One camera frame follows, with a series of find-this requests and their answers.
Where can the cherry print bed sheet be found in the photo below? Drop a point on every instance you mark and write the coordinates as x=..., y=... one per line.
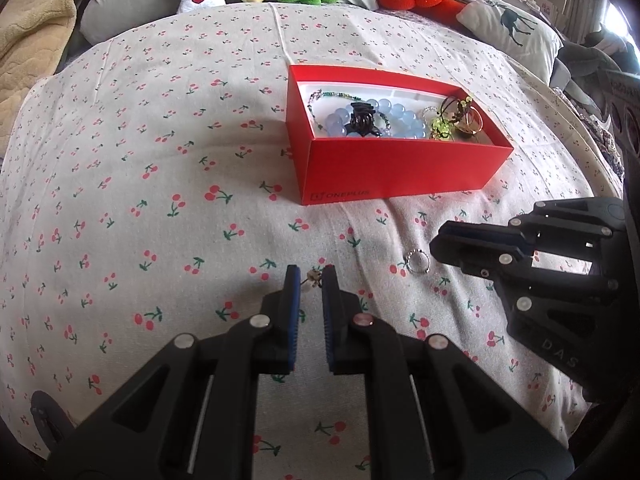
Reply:
x=150, y=185

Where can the gold hoop earring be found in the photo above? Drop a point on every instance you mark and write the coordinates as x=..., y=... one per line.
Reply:
x=470, y=122

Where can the beige blanket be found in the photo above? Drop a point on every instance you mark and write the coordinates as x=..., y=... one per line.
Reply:
x=35, y=10

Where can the grey chair with clothes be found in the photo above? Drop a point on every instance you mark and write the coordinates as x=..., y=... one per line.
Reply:
x=590, y=60

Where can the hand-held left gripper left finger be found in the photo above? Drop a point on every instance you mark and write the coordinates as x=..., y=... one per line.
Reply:
x=293, y=310

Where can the black hair claw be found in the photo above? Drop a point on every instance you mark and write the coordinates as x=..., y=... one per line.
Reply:
x=364, y=116

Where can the white deer print pillow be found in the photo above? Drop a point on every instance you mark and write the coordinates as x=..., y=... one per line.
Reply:
x=510, y=25

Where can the small gold charm earring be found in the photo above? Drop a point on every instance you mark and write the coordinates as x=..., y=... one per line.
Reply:
x=314, y=276

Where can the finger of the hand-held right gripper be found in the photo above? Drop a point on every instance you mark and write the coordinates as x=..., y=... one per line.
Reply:
x=480, y=237
x=530, y=305

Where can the grey patterned bedspread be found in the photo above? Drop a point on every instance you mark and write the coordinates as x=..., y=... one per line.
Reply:
x=425, y=22

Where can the floral cloth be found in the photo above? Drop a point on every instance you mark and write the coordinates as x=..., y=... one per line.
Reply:
x=612, y=155

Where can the red cardboard box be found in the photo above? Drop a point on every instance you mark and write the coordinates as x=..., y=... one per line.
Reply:
x=400, y=172

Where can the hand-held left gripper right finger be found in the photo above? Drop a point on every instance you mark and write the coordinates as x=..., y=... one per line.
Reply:
x=329, y=310

